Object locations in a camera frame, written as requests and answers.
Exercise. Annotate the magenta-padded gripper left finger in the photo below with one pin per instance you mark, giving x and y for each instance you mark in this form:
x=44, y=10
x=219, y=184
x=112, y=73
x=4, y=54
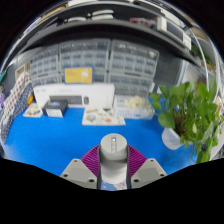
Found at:
x=90, y=160

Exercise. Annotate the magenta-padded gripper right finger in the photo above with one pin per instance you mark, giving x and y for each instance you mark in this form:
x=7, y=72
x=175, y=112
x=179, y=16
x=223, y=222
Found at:
x=138, y=161

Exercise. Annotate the light grey computer mouse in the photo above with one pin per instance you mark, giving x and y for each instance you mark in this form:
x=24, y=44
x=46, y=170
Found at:
x=113, y=156

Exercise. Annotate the clear plastic box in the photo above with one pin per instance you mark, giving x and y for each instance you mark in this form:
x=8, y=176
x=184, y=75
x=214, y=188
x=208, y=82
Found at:
x=133, y=106

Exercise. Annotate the small black box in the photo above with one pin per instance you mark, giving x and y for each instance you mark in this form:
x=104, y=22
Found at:
x=55, y=109

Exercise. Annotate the potted green plant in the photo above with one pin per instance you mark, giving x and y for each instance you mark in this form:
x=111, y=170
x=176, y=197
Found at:
x=190, y=113

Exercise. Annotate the long white keyboard box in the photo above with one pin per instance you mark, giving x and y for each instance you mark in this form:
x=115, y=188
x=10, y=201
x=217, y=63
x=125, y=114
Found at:
x=73, y=90

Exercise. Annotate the yellow blue box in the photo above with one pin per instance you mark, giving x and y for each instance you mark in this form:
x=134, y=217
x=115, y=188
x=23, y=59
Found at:
x=78, y=75

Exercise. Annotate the red blue checkered cloth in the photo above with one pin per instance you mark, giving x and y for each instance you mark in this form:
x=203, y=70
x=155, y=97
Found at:
x=15, y=96

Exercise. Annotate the grey pegboard panel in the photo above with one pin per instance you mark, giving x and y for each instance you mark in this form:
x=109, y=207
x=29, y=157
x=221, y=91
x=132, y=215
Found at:
x=170, y=66

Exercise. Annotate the white woven basket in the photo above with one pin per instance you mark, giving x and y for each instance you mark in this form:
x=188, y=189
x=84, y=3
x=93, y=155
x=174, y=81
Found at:
x=21, y=71

